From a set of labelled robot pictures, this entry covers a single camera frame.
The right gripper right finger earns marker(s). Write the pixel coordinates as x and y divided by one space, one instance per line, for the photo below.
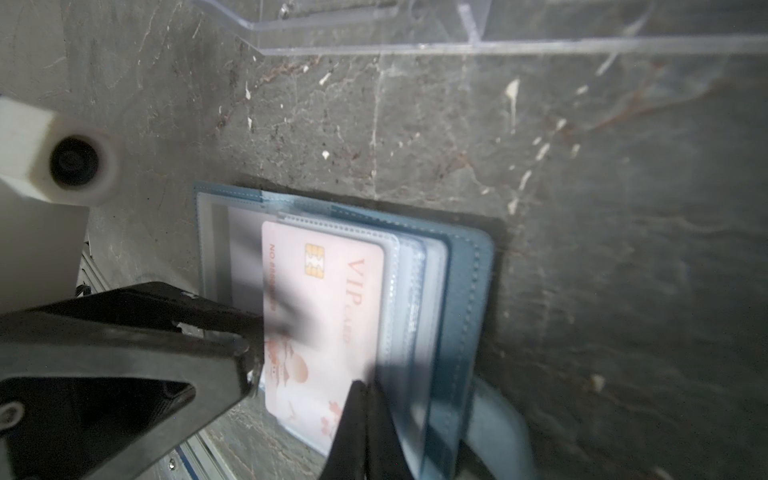
385 457

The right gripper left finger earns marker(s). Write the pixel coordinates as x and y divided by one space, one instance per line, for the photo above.
347 459

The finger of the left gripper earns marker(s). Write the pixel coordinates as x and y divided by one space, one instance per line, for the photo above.
104 386

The blue leather card holder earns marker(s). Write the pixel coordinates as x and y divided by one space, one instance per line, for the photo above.
435 290

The clear acrylic organizer tray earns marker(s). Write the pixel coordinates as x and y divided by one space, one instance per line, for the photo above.
513 28

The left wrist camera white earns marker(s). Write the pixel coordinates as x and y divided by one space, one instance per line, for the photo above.
54 170

